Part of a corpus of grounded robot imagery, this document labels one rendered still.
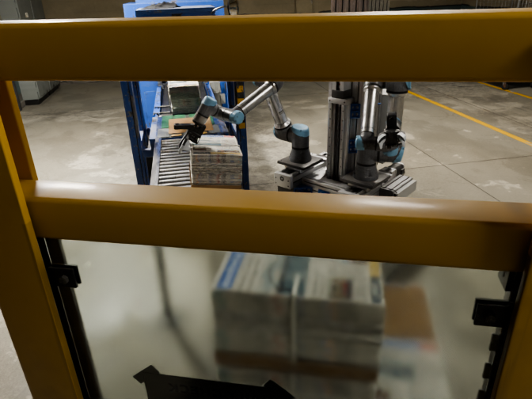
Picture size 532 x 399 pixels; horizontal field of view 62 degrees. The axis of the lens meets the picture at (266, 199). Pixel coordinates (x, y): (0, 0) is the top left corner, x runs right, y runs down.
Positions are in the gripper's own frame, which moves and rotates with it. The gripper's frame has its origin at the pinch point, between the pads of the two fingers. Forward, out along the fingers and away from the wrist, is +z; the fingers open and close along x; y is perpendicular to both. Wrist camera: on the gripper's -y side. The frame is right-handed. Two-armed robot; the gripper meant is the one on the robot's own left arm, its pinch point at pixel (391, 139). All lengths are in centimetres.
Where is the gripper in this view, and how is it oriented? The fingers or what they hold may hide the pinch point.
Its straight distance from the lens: 210.2
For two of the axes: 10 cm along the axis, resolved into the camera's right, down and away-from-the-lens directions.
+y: 1.6, 9.0, 3.9
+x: -9.5, 0.4, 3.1
